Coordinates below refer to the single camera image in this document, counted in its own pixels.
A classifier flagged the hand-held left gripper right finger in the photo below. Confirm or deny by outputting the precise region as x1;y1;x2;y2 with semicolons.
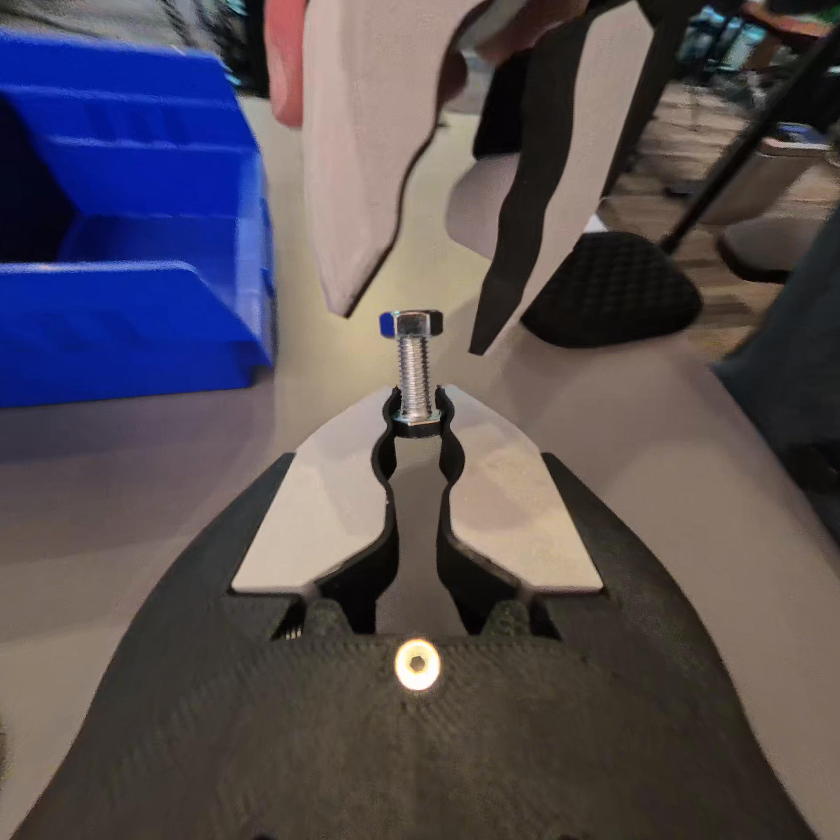
435;385;606;634

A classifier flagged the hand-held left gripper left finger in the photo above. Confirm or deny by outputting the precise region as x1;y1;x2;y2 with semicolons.
230;385;401;634

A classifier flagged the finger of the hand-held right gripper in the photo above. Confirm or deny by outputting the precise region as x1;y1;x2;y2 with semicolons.
301;0;490;319
468;7;657;357

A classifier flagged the silver hex bolt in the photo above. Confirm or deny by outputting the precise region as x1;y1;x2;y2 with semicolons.
379;308;447;439

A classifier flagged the silver hex nut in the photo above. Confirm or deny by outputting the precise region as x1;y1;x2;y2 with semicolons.
379;308;445;340

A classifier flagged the person's right hand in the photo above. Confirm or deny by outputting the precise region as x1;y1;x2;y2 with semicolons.
264;0;588;129

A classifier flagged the black wrist rest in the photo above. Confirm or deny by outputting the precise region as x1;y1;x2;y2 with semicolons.
520;231;704;349

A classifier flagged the grey waste bin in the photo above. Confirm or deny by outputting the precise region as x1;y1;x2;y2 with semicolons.
696;125;840;227

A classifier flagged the grey office chair seat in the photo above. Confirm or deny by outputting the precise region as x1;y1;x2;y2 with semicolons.
715;217;828;284

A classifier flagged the blue plastic bin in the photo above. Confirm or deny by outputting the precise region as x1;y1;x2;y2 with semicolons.
0;29;277;409

